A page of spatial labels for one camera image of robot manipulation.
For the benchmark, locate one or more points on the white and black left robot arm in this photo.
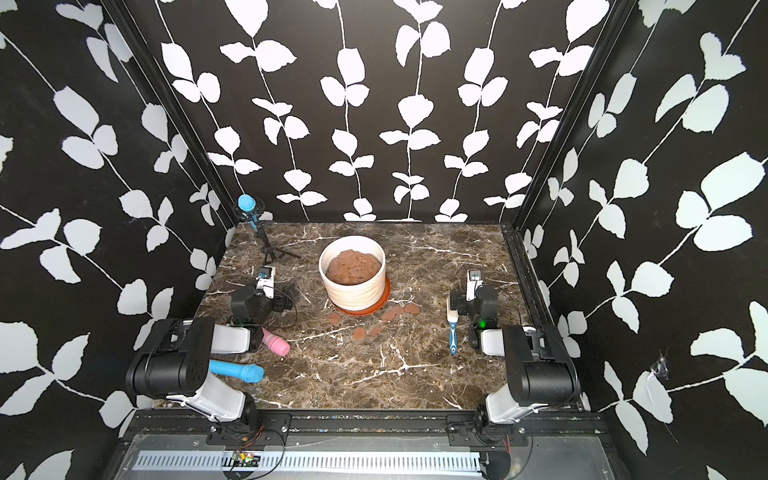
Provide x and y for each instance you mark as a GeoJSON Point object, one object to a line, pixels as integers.
{"type": "Point", "coordinates": [175, 362]}

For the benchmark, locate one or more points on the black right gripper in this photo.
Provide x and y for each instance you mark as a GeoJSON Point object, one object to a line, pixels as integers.
{"type": "Point", "coordinates": [463, 302]}

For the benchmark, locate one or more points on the blue silicone bottle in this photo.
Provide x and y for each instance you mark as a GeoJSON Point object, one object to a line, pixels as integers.
{"type": "Point", "coordinates": [248, 373]}

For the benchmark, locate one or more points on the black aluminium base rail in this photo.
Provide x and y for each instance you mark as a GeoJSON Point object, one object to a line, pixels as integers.
{"type": "Point", "coordinates": [285, 426]}

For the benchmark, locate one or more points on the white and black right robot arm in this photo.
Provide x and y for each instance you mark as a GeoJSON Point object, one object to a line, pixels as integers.
{"type": "Point", "coordinates": [539, 372]}

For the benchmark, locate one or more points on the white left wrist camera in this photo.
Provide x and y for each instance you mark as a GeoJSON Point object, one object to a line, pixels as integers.
{"type": "Point", "coordinates": [265, 281]}

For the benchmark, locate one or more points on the small green circuit board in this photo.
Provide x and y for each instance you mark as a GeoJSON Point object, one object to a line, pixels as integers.
{"type": "Point", "coordinates": [245, 460]}

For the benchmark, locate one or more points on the pink silicone bottle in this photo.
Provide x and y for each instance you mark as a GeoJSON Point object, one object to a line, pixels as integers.
{"type": "Point", "coordinates": [275, 343]}

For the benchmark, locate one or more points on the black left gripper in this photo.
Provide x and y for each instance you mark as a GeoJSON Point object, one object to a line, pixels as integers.
{"type": "Point", "coordinates": [279, 304]}

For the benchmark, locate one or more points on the terracotta saucer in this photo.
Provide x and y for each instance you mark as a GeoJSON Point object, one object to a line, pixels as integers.
{"type": "Point", "coordinates": [362, 299]}

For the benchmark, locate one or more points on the white ceramic pot with mud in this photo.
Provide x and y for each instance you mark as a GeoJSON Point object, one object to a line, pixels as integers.
{"type": "Point", "coordinates": [352, 260]}

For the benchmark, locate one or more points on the blue microphone on tripod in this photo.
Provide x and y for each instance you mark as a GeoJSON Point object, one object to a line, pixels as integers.
{"type": "Point", "coordinates": [251, 211]}

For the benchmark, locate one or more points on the white slotted cable duct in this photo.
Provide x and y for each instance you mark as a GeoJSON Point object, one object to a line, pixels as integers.
{"type": "Point", "coordinates": [447, 463]}

